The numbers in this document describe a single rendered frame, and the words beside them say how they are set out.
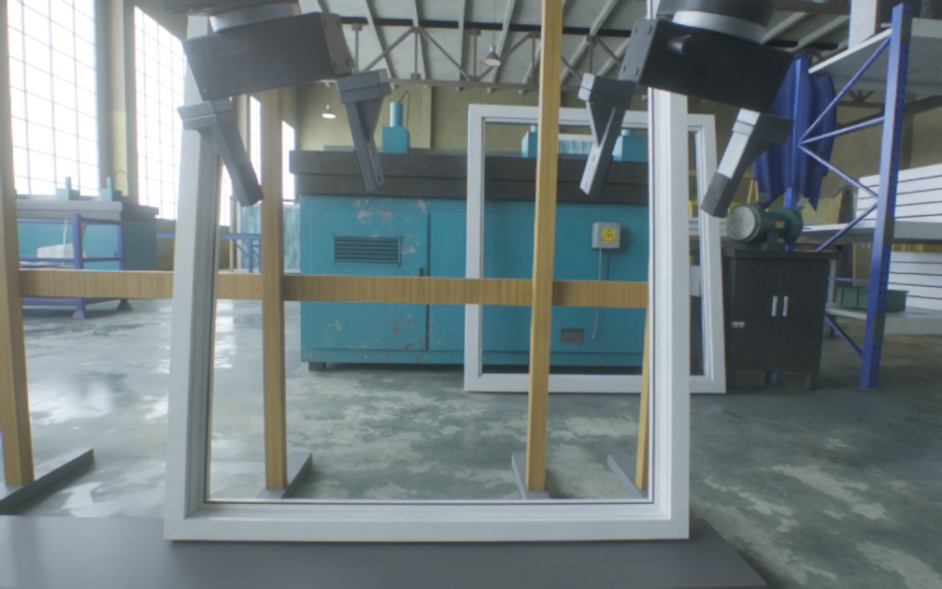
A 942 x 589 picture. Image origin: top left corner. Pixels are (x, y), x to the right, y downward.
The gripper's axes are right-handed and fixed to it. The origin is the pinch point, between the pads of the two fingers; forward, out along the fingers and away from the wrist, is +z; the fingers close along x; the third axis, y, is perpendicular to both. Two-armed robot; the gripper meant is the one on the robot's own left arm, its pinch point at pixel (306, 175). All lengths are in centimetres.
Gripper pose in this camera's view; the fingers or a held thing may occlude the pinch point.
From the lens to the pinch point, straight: 50.9
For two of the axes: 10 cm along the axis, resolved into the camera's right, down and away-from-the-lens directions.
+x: -9.8, 0.8, 1.8
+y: 1.2, -4.8, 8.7
